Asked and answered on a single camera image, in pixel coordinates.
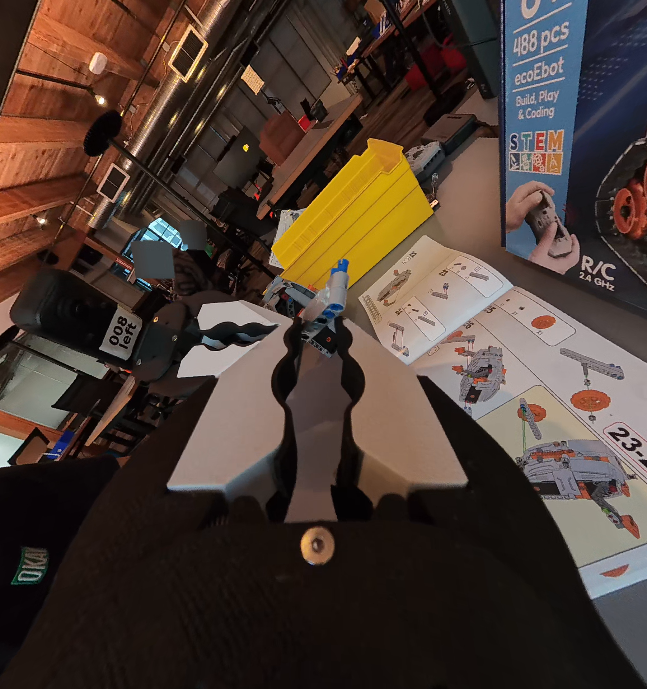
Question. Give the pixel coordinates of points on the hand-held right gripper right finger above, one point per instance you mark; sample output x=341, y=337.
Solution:
x=404, y=430

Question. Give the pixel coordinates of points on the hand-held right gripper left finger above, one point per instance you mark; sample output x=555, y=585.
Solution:
x=232, y=430

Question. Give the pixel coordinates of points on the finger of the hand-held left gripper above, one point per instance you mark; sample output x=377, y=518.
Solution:
x=237, y=312
x=210, y=363

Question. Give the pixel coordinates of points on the grey orange brick model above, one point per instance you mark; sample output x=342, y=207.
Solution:
x=291, y=301

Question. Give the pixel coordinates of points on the grey beam with blue pins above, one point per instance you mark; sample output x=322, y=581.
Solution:
x=334, y=290

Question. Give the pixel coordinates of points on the yellow plastic bin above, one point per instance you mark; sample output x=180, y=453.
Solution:
x=355, y=231

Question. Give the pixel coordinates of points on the black stand with round top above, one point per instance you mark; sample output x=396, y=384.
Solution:
x=102, y=132
x=1, y=340

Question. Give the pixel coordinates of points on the printed paper leaflet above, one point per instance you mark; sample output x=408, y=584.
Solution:
x=283, y=231

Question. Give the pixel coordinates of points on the open instruction booklet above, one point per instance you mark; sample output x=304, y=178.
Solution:
x=517, y=333

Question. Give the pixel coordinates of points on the black monitor screen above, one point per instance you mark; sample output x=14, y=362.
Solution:
x=237, y=156

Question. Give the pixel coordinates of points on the long grey table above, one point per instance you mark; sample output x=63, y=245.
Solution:
x=312, y=145

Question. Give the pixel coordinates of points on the brown cardboard box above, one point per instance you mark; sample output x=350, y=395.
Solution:
x=283, y=132

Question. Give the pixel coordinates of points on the black garment with green patch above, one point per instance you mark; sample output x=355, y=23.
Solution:
x=32, y=511

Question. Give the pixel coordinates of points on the grey battery module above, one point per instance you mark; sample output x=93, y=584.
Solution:
x=425, y=156

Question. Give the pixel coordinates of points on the white round ceiling device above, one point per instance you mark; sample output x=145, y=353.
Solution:
x=98, y=62

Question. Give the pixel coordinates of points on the dark glossy panel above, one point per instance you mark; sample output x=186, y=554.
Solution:
x=0, y=64

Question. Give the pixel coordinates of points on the dark flat box device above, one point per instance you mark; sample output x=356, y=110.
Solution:
x=458, y=134

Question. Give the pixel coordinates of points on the red storage bin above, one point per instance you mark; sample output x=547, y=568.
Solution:
x=452, y=56
x=423, y=75

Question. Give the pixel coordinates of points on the black pole stand round base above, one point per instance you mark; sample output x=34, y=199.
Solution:
x=409, y=43

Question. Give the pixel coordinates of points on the blue robot kit box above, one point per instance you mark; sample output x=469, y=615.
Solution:
x=538, y=134

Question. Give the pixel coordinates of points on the dark teal flat box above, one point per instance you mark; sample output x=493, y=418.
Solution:
x=474, y=43

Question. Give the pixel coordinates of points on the silver ceiling duct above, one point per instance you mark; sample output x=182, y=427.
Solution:
x=151, y=129

